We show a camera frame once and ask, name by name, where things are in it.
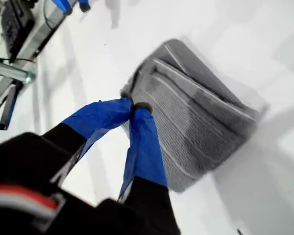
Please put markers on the grey metal frame rail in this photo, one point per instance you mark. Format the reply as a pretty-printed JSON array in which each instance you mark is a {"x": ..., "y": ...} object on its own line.
[{"x": 42, "y": 31}]

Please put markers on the steel post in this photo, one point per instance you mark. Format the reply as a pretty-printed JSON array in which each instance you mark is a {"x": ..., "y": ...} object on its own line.
[{"x": 9, "y": 71}]

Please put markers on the black ribbed device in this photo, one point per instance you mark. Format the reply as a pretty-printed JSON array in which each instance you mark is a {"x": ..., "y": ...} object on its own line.
[{"x": 14, "y": 27}]

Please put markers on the dark blue flat bar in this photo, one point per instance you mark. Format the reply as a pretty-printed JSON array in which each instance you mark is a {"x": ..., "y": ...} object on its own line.
[{"x": 8, "y": 107}]

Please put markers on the grey striped towel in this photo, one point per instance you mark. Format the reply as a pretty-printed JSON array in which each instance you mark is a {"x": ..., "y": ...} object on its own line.
[{"x": 198, "y": 122}]

